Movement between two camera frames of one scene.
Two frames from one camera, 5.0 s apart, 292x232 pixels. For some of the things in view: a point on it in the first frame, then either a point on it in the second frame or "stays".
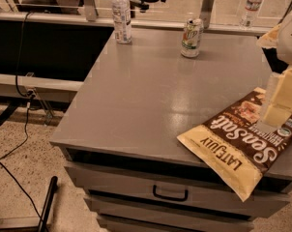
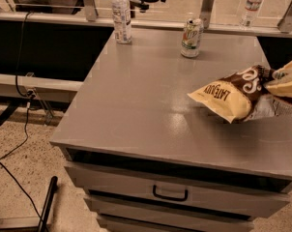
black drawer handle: [154, 191] stays
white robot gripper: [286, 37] → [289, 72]
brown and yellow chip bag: [234, 148] → [244, 95]
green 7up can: [191, 37] stays
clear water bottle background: [251, 9] stays
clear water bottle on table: [121, 14] stays
